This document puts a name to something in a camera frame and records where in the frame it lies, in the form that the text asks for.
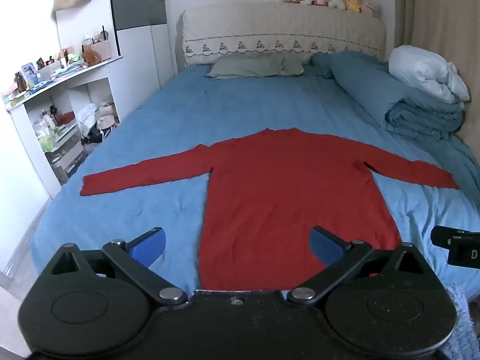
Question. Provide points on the yellow plush toy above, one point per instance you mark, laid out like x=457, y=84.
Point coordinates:
x=353, y=1

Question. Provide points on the orange-brown teddy bear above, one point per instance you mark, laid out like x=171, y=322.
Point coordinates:
x=92, y=55

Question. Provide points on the beige curtain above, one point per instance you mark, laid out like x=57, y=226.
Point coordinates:
x=442, y=15

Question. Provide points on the red long-sleeved sweater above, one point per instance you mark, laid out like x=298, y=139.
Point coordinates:
x=285, y=195

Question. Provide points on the cardboard box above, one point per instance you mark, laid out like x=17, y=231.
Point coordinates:
x=102, y=48

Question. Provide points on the cream covered headboard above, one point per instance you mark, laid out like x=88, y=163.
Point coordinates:
x=281, y=26

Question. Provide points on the folded blue duvet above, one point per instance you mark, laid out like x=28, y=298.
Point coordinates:
x=378, y=90

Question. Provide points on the pale pink plush toy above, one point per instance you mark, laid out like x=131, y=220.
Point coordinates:
x=369, y=6

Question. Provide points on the white bags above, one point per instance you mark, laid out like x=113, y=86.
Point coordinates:
x=105, y=116

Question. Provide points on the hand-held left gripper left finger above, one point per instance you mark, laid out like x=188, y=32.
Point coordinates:
x=152, y=245

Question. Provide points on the white and grey wardrobe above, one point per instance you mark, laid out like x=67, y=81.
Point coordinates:
x=138, y=26

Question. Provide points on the light blue fluffy rug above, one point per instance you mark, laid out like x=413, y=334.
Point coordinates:
x=463, y=322

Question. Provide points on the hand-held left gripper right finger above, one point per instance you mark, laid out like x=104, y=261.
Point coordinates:
x=322, y=245

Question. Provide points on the small green pillow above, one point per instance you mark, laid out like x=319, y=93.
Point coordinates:
x=294, y=65

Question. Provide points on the black bag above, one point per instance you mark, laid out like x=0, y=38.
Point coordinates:
x=92, y=138

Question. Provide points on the white shelf desk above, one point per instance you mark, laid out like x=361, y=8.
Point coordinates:
x=45, y=101

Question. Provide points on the white pillow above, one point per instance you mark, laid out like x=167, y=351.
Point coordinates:
x=423, y=69

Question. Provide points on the blue picture card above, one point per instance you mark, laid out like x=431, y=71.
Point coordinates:
x=28, y=73

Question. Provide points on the bed with blue sheet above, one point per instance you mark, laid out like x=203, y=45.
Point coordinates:
x=180, y=120

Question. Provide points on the large green pillow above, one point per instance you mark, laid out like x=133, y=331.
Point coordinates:
x=243, y=66

